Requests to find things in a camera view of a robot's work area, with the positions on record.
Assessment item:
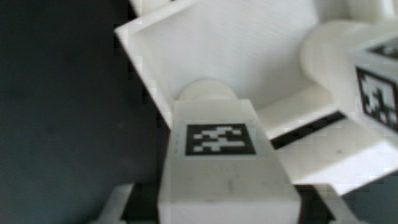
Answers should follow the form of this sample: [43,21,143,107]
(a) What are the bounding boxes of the white chair leg block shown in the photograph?
[301,20,398,137]

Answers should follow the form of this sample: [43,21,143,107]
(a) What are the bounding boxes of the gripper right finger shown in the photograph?
[296,184,370,224]

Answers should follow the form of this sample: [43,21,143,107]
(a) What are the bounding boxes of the white chair seat block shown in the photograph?
[116,0,398,194]

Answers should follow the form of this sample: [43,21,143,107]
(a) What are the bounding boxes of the small white chair part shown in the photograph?
[159,80,301,224]

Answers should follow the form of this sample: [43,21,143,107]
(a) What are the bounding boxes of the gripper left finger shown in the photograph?
[88,183,159,224]

